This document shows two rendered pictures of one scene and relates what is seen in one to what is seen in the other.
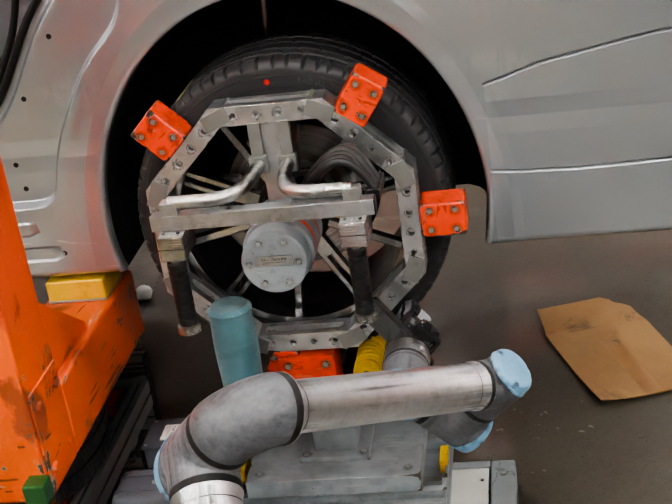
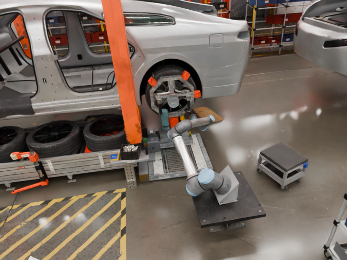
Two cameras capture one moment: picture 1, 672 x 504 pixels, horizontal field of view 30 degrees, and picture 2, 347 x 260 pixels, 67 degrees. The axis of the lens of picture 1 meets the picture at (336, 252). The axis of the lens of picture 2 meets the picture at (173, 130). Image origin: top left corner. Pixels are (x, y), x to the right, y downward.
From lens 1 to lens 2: 1.11 m
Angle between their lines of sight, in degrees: 16
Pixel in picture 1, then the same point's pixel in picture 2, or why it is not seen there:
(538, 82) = (211, 73)
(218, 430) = (180, 128)
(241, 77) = (165, 72)
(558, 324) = (197, 111)
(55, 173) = not seen: hidden behind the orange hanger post
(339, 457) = not seen: hidden behind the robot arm
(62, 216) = not seen: hidden behind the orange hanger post
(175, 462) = (173, 133)
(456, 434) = (202, 128)
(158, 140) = (152, 83)
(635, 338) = (210, 113)
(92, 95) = (139, 76)
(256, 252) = (171, 101)
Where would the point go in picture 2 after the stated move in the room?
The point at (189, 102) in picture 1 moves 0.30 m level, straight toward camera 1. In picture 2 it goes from (156, 77) to (165, 85)
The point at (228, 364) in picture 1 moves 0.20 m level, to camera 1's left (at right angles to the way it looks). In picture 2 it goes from (164, 119) to (148, 123)
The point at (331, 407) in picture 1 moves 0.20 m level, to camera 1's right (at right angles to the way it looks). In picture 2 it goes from (193, 124) to (211, 120)
